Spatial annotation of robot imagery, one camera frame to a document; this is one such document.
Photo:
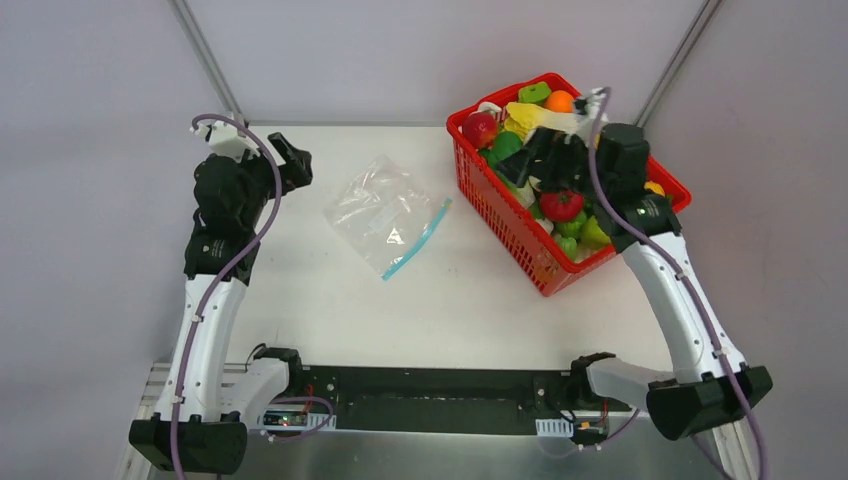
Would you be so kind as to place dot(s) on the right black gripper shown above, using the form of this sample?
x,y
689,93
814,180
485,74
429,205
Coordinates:
x,y
553,163

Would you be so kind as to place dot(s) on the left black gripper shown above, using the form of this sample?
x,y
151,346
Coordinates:
x,y
276,168

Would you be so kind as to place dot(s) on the clear zip top bag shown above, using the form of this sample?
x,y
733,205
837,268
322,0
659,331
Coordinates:
x,y
386,216

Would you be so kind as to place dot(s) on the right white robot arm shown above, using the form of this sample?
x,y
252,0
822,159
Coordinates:
x,y
711,383

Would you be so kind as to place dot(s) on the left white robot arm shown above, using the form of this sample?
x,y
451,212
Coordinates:
x,y
197,425

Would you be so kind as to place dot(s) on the green bok choy toy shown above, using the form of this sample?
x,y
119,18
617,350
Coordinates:
x,y
505,144

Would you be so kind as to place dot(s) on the yellow white napa cabbage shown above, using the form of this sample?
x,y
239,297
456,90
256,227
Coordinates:
x,y
524,118

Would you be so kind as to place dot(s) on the orange toy orange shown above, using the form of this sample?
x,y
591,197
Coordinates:
x,y
559,101

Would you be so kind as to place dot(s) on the green toy pepper slice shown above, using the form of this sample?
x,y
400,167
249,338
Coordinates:
x,y
536,93

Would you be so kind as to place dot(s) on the green toy bell pepper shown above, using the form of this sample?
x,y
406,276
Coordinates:
x,y
581,237

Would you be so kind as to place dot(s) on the red plastic basket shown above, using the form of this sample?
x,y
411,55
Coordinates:
x,y
537,253

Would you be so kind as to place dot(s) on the orange yellow toy squash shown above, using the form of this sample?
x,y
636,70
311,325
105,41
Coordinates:
x,y
656,188

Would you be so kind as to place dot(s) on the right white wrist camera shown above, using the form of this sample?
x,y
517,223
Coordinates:
x,y
585,111

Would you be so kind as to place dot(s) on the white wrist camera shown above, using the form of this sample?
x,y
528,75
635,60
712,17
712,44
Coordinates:
x,y
585,111
225,140

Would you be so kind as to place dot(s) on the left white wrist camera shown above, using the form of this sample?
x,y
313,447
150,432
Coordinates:
x,y
225,140

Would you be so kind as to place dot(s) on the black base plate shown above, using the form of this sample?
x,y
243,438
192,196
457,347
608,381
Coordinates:
x,y
444,401

